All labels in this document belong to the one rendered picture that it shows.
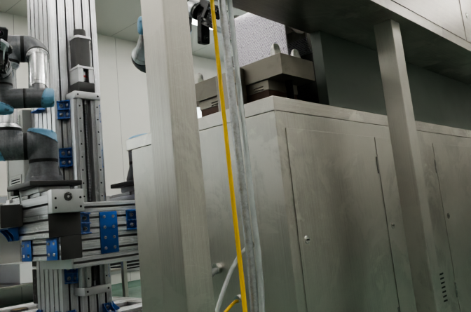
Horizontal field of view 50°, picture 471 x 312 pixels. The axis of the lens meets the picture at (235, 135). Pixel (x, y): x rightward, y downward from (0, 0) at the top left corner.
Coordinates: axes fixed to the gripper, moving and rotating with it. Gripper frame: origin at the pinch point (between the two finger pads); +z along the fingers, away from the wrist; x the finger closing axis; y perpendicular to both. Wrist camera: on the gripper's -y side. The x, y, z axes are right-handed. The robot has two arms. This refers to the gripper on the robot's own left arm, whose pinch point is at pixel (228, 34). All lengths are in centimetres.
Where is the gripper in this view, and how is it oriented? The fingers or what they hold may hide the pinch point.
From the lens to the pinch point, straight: 191.9
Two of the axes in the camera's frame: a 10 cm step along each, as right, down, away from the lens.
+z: 6.2, 4.9, -6.1
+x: 6.8, 0.5, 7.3
